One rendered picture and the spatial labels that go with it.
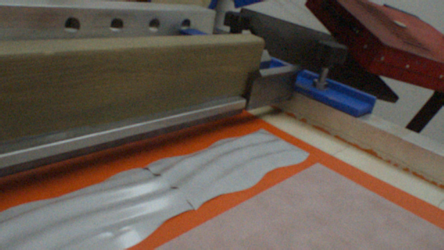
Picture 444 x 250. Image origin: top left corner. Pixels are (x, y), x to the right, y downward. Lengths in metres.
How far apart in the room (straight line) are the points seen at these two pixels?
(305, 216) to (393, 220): 0.08
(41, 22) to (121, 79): 0.24
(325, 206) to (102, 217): 0.19
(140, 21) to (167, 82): 0.27
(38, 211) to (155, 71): 0.15
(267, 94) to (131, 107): 0.19
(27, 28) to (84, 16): 0.08
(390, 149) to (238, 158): 0.19
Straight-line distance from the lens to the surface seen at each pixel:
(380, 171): 0.46
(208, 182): 0.34
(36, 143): 0.30
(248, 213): 0.32
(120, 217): 0.29
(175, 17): 0.66
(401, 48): 1.16
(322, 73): 0.53
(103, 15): 0.58
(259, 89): 0.46
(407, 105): 2.32
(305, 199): 0.36
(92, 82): 0.31
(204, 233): 0.29
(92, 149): 0.35
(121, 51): 0.32
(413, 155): 0.48
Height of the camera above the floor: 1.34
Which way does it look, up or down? 33 degrees down
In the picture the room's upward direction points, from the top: 26 degrees clockwise
